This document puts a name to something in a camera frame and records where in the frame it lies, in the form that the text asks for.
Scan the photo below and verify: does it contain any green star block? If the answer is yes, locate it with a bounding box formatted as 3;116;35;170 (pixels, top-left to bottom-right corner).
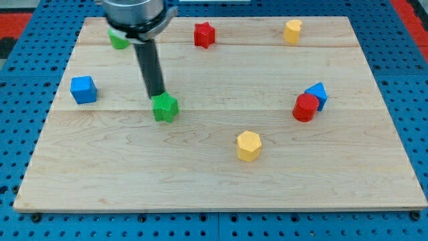
151;91;179;123

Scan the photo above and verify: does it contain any red cylinder block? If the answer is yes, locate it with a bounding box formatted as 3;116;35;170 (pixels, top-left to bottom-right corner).
292;93;320;122

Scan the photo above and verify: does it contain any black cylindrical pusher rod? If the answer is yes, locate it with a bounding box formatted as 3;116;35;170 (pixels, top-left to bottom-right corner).
134;39;165;98

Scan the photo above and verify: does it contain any yellow hexagon block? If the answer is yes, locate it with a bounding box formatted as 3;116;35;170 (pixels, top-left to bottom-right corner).
236;131;262;162

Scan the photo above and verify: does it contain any yellow heart block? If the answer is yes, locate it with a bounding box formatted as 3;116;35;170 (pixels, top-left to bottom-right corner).
283;19;302;44

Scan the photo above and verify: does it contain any blue triangle block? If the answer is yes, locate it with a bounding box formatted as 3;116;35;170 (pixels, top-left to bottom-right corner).
304;82;328;112

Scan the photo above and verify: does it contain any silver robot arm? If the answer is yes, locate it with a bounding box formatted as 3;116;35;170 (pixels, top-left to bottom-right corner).
101;0;179;98

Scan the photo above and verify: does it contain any red star block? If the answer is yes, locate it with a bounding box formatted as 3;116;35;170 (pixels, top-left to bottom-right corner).
193;22;215;49

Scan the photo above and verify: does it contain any green block behind arm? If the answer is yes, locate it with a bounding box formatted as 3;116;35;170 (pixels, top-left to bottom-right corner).
108;29;130;50

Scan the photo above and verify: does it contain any wooden board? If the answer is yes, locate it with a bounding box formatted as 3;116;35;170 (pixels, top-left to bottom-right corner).
13;17;427;214

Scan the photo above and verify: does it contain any blue cube block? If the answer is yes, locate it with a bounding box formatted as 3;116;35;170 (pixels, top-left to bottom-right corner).
70;76;98;104

